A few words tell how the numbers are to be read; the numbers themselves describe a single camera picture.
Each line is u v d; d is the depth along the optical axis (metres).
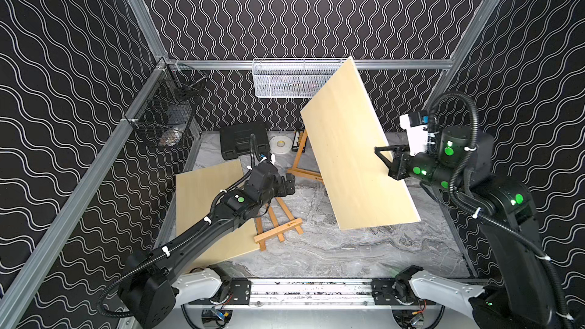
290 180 0.70
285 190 0.69
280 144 1.15
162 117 0.94
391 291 0.74
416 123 0.46
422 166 0.45
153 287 0.38
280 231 0.84
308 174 0.97
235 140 1.08
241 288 0.75
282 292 0.76
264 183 0.57
